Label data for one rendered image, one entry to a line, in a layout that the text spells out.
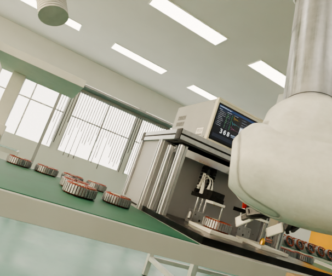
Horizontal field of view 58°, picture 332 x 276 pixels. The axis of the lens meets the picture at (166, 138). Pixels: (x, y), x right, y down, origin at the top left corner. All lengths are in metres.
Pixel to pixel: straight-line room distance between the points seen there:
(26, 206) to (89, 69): 7.08
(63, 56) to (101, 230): 7.07
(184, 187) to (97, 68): 6.56
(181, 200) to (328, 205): 0.97
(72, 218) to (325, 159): 0.52
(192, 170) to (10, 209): 0.89
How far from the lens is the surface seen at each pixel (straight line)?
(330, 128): 0.51
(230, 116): 1.36
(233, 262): 0.93
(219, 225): 1.15
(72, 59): 7.69
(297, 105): 0.53
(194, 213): 1.27
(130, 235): 0.76
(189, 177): 1.39
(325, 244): 5.14
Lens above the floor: 0.85
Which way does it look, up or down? 10 degrees up
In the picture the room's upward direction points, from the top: 19 degrees clockwise
